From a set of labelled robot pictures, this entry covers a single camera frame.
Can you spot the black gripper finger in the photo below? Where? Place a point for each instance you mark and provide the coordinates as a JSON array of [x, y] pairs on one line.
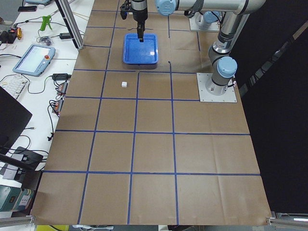
[[140, 31]]

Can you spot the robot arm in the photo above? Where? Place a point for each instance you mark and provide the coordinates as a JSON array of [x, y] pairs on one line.
[[224, 67], [212, 15]]

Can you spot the blue plastic tray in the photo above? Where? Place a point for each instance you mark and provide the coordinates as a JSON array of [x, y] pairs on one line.
[[136, 52]]

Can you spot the black power adapter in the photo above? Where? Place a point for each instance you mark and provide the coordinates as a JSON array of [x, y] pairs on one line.
[[61, 76], [65, 36]]

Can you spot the green clamp tool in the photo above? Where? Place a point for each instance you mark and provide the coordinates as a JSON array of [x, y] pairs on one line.
[[46, 21]]

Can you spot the grey usb hub upper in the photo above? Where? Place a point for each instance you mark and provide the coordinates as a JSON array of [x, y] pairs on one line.
[[62, 89]]

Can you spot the grey usb hub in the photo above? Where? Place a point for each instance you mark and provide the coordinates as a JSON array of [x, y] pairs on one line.
[[62, 89], [57, 106]]

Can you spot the black smartphone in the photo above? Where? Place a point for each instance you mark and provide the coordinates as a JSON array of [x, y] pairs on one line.
[[27, 8]]

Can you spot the teach pendant tablet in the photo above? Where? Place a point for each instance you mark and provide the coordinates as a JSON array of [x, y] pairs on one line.
[[35, 60]]

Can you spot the grey usb hub lower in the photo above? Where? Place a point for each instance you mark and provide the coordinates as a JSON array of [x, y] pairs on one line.
[[57, 106]]

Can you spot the brown paper table cover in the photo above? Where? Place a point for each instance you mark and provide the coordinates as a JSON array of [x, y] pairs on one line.
[[150, 153]]

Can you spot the white keyboard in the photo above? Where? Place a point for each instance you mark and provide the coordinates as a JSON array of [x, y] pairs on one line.
[[15, 85]]

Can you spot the black monitor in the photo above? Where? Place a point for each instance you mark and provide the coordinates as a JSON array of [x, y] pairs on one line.
[[13, 120]]

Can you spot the black monitor stand base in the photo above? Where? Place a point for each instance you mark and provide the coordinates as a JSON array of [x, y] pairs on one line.
[[25, 159]]

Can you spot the green box device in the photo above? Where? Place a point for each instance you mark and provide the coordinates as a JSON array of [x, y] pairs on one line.
[[13, 199]]

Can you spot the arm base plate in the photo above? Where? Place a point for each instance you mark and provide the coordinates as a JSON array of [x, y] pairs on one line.
[[209, 92], [199, 23]]

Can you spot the aluminium frame post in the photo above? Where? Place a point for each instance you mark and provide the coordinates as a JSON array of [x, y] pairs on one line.
[[70, 22]]

